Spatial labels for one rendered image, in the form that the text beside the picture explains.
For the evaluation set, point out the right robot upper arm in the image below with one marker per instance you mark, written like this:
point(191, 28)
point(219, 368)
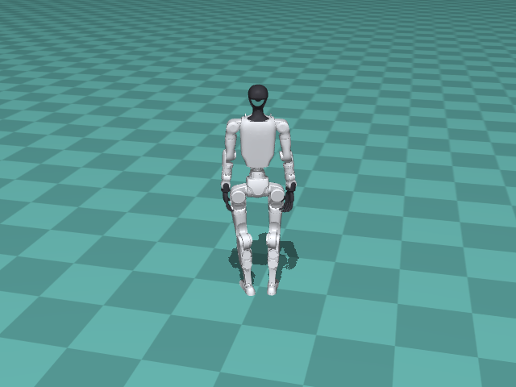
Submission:
point(285, 140)

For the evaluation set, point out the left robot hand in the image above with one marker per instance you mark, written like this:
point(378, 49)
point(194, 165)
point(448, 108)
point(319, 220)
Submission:
point(225, 191)

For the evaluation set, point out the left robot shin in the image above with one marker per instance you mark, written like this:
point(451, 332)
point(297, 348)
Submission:
point(245, 260)

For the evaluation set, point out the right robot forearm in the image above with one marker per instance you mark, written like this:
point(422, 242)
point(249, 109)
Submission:
point(289, 172)

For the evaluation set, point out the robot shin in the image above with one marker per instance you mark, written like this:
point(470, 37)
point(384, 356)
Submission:
point(273, 260)
point(245, 260)

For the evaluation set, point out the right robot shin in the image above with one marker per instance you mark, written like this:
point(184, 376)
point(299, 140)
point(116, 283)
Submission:
point(273, 260)

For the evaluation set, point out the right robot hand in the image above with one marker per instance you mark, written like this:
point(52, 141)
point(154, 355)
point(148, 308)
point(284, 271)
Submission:
point(289, 198)

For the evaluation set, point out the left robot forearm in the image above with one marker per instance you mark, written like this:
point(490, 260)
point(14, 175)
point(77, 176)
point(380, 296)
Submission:
point(226, 171)

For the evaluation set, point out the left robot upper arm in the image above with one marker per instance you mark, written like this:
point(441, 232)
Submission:
point(230, 138)

